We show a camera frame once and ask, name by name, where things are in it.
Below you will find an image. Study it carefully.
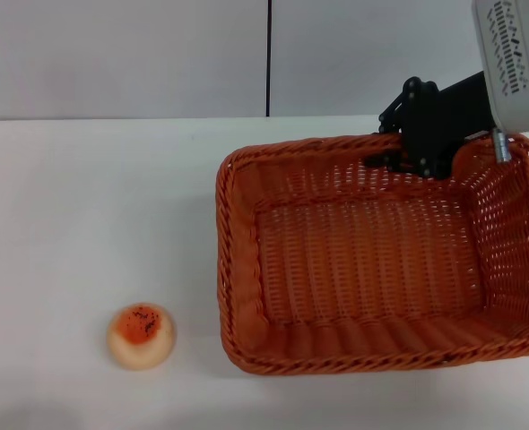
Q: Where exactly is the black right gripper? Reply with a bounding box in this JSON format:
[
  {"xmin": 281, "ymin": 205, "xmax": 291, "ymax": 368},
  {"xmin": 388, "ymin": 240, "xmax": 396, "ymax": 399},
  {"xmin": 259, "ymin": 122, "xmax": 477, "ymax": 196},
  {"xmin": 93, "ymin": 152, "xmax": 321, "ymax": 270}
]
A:
[{"xmin": 363, "ymin": 70, "xmax": 499, "ymax": 181}]

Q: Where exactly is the orange woven wicker basket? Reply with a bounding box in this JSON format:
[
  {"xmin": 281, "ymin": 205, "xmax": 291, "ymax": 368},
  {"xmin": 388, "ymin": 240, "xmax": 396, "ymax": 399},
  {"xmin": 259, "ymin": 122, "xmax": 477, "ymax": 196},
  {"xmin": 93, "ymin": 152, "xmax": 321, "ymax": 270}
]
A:
[{"xmin": 214, "ymin": 132, "xmax": 529, "ymax": 375}]

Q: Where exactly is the round bun with orange top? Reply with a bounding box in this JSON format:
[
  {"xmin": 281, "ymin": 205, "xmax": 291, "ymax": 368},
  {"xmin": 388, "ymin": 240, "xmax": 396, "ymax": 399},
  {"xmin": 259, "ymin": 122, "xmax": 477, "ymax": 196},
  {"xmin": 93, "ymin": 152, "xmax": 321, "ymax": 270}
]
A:
[{"xmin": 106, "ymin": 303, "xmax": 178, "ymax": 371}]

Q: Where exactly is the silver metal bolt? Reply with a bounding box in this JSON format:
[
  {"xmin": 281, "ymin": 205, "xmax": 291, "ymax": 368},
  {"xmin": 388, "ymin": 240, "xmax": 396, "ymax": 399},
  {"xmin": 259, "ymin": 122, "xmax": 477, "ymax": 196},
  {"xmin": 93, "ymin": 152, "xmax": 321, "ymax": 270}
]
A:
[{"xmin": 491, "ymin": 126, "xmax": 513, "ymax": 164}]

